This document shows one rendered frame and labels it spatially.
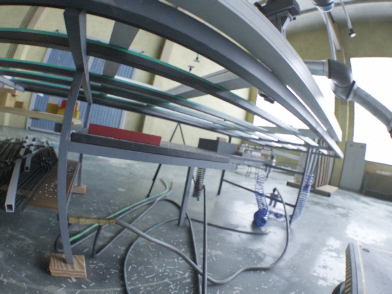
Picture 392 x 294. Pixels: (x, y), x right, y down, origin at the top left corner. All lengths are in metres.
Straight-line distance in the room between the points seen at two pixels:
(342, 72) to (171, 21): 0.72
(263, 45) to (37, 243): 1.18
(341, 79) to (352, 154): 6.86
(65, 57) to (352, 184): 11.97
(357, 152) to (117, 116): 9.53
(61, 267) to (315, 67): 1.36
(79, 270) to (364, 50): 10.46
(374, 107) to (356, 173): 6.70
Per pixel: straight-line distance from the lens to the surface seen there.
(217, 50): 0.33
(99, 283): 0.81
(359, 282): 0.66
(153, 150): 0.64
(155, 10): 0.30
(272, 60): 0.44
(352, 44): 10.28
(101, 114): 6.72
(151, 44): 7.93
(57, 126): 0.61
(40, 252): 0.97
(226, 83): 0.63
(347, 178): 7.60
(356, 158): 7.62
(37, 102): 7.21
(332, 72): 0.83
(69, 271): 0.81
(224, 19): 0.34
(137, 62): 0.52
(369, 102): 0.96
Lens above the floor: 0.63
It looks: 1 degrees down
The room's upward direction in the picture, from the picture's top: 11 degrees clockwise
